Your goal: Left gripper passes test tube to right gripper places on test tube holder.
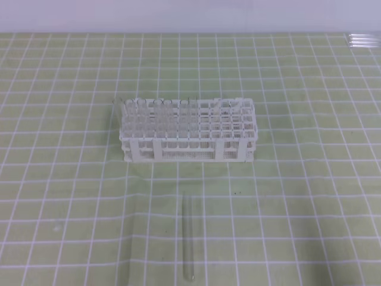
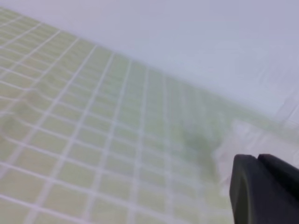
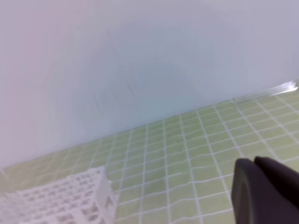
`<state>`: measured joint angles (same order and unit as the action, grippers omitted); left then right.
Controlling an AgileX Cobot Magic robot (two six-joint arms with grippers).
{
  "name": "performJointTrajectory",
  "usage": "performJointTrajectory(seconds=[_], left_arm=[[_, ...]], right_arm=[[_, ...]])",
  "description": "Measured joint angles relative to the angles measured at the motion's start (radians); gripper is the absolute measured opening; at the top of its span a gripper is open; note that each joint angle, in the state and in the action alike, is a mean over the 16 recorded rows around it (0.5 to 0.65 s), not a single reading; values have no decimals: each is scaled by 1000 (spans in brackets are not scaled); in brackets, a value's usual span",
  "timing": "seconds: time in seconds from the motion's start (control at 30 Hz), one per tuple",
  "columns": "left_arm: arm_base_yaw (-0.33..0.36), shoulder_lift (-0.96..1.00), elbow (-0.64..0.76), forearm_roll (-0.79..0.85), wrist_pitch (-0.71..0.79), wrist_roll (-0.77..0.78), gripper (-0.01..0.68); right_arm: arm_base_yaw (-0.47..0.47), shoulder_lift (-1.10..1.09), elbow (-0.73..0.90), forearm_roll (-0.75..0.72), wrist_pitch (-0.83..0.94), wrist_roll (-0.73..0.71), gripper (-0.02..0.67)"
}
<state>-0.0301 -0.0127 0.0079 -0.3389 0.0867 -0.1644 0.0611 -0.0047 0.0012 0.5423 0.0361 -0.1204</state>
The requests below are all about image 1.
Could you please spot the spare glass tubes at edge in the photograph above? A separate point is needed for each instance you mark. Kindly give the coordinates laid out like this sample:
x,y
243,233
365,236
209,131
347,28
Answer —
x,y
356,40

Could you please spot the clear glass test tube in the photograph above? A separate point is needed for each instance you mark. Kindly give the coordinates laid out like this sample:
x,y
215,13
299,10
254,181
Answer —
x,y
187,235

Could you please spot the green checked tablecloth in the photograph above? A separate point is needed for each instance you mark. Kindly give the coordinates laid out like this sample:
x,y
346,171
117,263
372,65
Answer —
x,y
306,211

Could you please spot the white plastic test tube rack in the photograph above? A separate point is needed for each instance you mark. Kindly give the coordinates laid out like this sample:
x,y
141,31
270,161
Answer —
x,y
227,132

